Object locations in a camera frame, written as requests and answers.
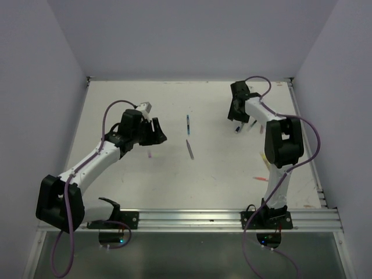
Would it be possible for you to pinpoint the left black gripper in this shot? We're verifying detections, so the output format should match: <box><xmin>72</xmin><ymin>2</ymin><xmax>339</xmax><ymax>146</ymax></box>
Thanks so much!
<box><xmin>131</xmin><ymin>117</ymin><xmax>166</xmax><ymax>146</ymax></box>

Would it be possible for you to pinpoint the purple highlighter pen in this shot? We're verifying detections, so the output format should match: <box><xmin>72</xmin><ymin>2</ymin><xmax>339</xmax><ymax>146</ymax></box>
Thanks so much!
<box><xmin>185</xmin><ymin>139</ymin><xmax>194</xmax><ymax>160</ymax></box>

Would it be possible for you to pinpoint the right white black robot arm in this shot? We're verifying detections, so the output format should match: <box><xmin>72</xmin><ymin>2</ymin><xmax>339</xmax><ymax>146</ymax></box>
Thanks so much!
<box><xmin>227</xmin><ymin>81</ymin><xmax>304</xmax><ymax>230</ymax></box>

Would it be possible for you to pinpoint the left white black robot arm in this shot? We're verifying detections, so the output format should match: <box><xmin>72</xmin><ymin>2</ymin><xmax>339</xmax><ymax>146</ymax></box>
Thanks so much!
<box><xmin>35</xmin><ymin>102</ymin><xmax>167</xmax><ymax>233</ymax></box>

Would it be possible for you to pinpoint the green pen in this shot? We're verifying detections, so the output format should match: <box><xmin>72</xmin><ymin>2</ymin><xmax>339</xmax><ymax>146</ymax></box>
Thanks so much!
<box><xmin>248</xmin><ymin>120</ymin><xmax>257</xmax><ymax>131</ymax></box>

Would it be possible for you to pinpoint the blue gel pen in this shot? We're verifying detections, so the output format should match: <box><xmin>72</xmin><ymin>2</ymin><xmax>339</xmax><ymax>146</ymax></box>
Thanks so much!
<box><xmin>186</xmin><ymin>115</ymin><xmax>191</xmax><ymax>136</ymax></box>

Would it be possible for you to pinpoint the yellow highlighter pen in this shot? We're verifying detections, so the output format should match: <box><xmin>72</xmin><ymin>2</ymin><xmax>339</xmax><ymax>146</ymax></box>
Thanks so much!
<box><xmin>260</xmin><ymin>152</ymin><xmax>270</xmax><ymax>170</ymax></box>

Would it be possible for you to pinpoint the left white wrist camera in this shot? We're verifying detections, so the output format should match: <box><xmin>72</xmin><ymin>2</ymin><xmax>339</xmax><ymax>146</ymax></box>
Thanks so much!
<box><xmin>136</xmin><ymin>102</ymin><xmax>152</xmax><ymax>118</ymax></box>

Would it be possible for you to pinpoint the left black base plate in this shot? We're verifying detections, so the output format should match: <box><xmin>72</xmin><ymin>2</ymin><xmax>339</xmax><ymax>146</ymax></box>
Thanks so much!
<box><xmin>87</xmin><ymin>211</ymin><xmax>139</xmax><ymax>230</ymax></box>

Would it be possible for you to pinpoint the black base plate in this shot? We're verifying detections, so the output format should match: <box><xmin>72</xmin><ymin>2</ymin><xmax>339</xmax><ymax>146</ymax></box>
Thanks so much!
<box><xmin>240</xmin><ymin>211</ymin><xmax>294</xmax><ymax>230</ymax></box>
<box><xmin>87</xmin><ymin>211</ymin><xmax>139</xmax><ymax>230</ymax></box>

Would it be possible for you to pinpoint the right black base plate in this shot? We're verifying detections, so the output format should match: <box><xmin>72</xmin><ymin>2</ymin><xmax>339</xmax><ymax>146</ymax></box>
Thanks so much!
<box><xmin>240</xmin><ymin>211</ymin><xmax>294</xmax><ymax>230</ymax></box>

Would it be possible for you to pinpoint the aluminium right side rail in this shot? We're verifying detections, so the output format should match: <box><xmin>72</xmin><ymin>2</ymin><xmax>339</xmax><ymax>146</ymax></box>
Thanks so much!
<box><xmin>285</xmin><ymin>77</ymin><xmax>328</xmax><ymax>209</ymax></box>

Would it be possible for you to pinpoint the aluminium rail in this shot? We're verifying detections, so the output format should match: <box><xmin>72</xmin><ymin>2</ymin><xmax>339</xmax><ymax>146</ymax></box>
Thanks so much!
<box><xmin>285</xmin><ymin>77</ymin><xmax>328</xmax><ymax>209</ymax></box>
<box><xmin>121</xmin><ymin>209</ymin><xmax>342</xmax><ymax>233</ymax></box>

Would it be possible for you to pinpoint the aluminium front rail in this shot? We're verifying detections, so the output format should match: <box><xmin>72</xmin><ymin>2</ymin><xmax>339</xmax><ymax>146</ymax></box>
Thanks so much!
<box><xmin>121</xmin><ymin>209</ymin><xmax>342</xmax><ymax>233</ymax></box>

